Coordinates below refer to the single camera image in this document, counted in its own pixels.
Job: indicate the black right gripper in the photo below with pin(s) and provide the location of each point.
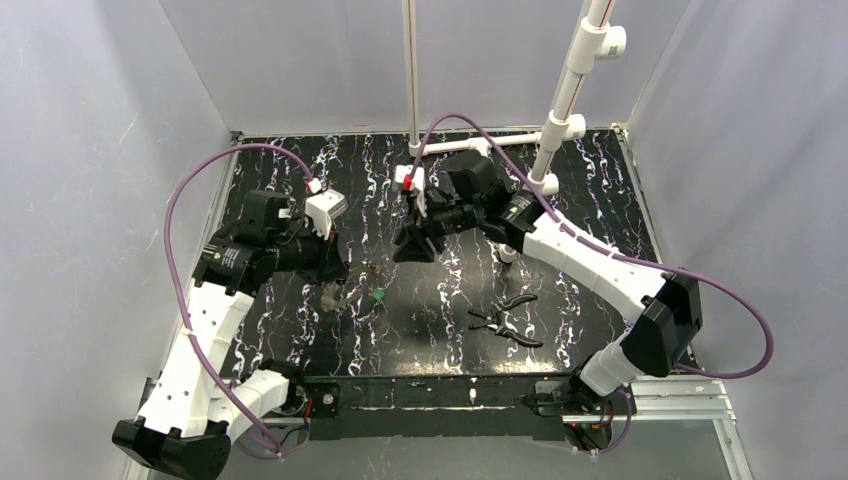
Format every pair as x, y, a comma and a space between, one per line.
423, 225

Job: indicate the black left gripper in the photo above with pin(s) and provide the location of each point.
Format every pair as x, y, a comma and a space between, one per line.
332, 260

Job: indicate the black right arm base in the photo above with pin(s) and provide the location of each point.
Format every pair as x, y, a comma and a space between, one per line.
603, 421

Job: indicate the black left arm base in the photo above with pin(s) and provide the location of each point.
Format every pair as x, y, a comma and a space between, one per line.
310, 399

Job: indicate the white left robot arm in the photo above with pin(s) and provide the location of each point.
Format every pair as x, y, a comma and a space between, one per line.
191, 419

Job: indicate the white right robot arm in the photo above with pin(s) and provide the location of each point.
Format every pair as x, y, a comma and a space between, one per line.
663, 309

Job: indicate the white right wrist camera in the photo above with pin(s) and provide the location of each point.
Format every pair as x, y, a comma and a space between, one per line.
410, 180

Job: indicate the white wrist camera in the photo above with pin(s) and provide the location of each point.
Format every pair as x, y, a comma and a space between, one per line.
323, 206
410, 180

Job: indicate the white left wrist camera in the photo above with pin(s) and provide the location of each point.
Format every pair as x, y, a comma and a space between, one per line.
323, 206

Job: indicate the aluminium front rail frame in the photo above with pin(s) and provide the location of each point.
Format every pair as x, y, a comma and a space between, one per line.
465, 406

